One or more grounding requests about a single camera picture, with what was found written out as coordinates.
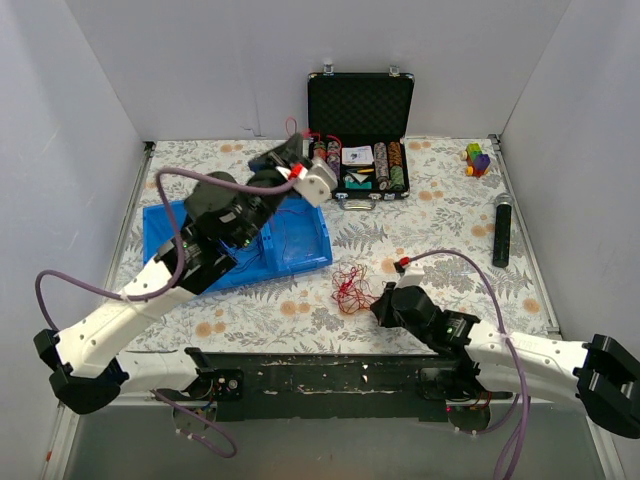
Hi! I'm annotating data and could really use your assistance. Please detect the purple wire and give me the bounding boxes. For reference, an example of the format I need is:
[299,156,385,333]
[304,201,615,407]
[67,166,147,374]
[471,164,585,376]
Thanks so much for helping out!
[219,234,266,274]

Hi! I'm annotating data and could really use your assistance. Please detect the thin red wire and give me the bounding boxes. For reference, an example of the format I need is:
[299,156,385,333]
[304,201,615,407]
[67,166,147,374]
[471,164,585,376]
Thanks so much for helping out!
[274,207,321,264]

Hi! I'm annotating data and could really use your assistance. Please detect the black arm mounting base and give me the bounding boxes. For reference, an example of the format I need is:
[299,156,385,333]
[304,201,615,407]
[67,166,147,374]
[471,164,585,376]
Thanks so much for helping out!
[160,348,493,429]

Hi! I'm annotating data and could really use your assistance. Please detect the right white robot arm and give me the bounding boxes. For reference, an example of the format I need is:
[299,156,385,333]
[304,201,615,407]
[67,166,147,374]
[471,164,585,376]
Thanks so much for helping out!
[371,283,639,439]

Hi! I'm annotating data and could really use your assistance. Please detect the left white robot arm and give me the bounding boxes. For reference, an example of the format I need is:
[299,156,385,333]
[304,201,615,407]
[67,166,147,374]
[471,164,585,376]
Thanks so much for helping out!
[34,134,310,415]

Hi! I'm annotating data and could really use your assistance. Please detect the playing card deck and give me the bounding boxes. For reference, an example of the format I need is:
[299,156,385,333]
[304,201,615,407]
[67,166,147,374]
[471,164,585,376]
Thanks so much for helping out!
[341,145,374,166]

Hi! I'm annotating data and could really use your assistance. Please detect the blue plastic divided bin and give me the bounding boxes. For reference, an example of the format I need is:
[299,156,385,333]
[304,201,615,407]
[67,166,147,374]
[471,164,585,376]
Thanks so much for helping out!
[141,198,333,295]

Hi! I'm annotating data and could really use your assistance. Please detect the black poker chip case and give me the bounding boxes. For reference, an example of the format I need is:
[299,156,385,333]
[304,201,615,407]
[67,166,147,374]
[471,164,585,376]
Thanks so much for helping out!
[307,65,415,204]

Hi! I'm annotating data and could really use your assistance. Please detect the floral table mat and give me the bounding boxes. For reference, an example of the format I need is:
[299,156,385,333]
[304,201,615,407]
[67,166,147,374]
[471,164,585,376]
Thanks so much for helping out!
[130,137,554,354]

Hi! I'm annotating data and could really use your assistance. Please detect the black handheld microphone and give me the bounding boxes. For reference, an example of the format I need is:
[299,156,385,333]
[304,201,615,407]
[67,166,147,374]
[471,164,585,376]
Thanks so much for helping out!
[492,192,513,268]

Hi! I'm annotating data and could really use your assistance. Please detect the colourful toy block train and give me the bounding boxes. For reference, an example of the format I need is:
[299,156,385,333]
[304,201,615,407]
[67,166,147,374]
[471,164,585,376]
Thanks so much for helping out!
[460,143,491,178]

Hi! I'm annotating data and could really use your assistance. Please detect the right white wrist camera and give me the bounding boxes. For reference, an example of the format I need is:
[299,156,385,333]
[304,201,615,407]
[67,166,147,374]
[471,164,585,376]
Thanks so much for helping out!
[394,257,424,289]

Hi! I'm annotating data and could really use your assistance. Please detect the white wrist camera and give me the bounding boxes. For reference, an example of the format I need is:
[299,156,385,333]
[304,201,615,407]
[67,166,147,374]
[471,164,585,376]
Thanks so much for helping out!
[276,157,338,208]
[394,257,424,289]

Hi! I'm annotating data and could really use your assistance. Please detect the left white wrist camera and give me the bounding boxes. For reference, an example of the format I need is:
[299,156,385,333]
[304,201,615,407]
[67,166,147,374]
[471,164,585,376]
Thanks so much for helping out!
[276,157,338,208]

